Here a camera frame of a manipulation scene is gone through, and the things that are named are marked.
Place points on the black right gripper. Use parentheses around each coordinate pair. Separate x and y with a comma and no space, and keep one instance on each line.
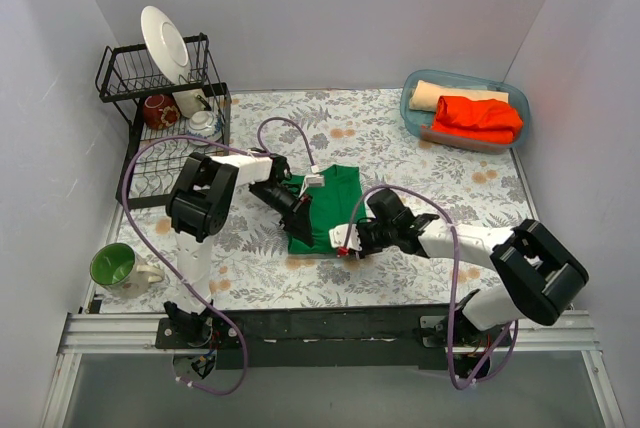
(361,236)

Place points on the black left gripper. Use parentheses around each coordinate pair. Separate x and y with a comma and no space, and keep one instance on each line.
(295,211)

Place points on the green t shirt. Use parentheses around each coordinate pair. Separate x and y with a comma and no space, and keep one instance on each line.
(331,205)

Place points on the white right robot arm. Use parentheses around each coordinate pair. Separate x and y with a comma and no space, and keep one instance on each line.
(539,277)

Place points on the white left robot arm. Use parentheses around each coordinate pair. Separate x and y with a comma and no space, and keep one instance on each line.
(199,206)

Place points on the floral table mat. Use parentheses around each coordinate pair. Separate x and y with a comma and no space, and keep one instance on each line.
(251,267)

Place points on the white blue teapot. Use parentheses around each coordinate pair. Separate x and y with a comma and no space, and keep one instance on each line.
(205,125)

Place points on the orange rolled t shirt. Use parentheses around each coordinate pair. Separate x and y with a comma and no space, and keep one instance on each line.
(491,120)

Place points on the beige rolled t shirt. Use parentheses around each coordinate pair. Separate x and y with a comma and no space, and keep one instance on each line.
(426,95)

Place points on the clear blue plastic bin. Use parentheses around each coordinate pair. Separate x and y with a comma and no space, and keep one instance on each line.
(418,122)

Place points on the white cup in rack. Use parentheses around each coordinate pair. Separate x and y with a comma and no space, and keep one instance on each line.
(192,101)

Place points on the red floral bowl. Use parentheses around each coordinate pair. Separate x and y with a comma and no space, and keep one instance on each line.
(160,112)

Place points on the green floral mug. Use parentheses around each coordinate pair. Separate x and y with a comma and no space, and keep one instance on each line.
(121,271)

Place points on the white plate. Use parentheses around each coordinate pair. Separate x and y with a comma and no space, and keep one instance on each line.
(165,45)

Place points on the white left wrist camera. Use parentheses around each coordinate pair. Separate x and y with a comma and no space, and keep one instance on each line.
(313,180)

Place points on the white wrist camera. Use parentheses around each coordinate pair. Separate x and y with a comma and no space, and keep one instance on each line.
(345,239)
(313,180)

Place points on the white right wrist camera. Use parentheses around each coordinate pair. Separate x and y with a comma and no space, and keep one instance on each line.
(345,239)

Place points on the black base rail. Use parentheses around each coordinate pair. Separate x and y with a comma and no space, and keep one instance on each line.
(311,337)

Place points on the black wire dish rack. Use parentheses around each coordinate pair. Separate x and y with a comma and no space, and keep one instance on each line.
(126,76)

